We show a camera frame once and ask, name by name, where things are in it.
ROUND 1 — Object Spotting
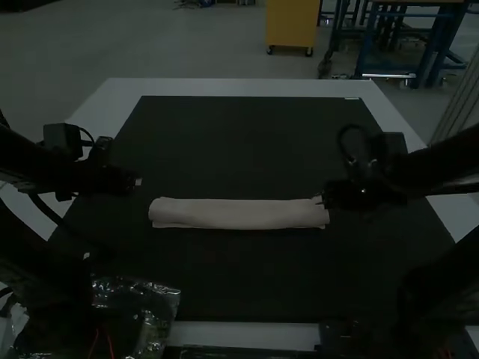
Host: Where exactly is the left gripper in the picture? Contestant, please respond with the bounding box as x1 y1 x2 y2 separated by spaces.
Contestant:
84 136 144 196

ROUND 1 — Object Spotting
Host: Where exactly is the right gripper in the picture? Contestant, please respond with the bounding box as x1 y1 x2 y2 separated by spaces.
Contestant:
320 179 379 211

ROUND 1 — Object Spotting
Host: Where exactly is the pale towel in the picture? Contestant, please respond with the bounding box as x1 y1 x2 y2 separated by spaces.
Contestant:
148 196 331 230

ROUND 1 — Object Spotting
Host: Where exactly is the black mat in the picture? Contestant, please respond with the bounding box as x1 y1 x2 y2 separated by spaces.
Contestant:
46 95 456 323

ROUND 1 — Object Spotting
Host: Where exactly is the blue metal rack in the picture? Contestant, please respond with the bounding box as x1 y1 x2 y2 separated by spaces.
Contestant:
328 0 473 90

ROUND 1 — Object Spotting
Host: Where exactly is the yellow wheeled cabinet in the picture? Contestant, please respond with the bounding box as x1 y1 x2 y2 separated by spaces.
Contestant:
265 0 322 58

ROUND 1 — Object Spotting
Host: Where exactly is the black cable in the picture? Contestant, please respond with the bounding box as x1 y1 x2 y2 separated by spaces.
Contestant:
31 192 68 229
338 124 375 170

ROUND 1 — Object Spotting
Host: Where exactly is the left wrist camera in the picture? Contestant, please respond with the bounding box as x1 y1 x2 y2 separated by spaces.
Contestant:
42 122 85 161

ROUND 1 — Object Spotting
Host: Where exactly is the aluminium profile post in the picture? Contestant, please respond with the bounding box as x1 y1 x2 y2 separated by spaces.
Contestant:
429 48 479 147

